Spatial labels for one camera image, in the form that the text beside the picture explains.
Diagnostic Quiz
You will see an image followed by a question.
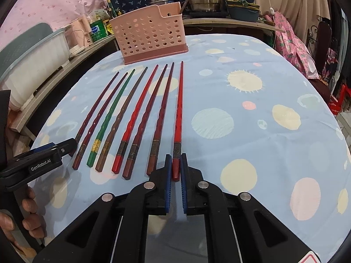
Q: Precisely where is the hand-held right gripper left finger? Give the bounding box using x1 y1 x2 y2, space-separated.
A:
33 155 173 263

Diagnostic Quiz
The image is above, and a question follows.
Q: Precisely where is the person's left hand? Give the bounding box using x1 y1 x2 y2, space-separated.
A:
0 186 46 256

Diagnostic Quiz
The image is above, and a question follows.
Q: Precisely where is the black induction cooker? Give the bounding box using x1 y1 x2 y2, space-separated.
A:
189 10 229 17

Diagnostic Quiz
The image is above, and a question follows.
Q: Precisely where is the green chopstick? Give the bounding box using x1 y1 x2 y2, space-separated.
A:
87 69 136 167

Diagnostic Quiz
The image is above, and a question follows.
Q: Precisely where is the dark reddish-brown chopstick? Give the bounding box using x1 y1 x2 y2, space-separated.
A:
122 64 168 178
146 62 175 176

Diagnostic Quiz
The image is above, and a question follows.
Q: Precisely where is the pink dotted curtain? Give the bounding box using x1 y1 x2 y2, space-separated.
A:
3 0 114 58

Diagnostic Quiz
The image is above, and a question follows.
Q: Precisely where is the red plastic stool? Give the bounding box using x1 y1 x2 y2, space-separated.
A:
328 84 351 116

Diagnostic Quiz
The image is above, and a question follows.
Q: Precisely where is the pink electric kettle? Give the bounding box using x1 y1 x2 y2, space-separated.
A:
67 16 92 47

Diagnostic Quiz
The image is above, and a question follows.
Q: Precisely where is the green canister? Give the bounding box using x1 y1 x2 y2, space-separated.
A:
90 19 109 43

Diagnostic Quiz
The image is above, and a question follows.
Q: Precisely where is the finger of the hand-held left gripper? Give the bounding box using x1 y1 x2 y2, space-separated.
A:
54 138 78 158
29 142 57 154

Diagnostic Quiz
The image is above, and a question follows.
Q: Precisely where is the pink perforated utensil basket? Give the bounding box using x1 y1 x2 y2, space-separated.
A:
110 2 190 66

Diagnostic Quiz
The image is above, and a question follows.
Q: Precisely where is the white dish drainer box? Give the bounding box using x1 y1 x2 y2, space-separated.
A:
0 23 72 107

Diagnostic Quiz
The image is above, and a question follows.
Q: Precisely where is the pink floral garment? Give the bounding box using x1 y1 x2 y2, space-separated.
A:
274 11 320 80

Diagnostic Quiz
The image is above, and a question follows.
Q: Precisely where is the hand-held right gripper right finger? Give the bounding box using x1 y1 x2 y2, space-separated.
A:
179 153 316 263

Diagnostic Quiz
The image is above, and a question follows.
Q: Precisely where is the blue plastic basin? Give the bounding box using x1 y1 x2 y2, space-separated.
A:
226 0 260 22

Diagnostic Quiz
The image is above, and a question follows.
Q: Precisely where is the dark wooden chair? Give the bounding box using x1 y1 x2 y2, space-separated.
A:
307 20 346 99

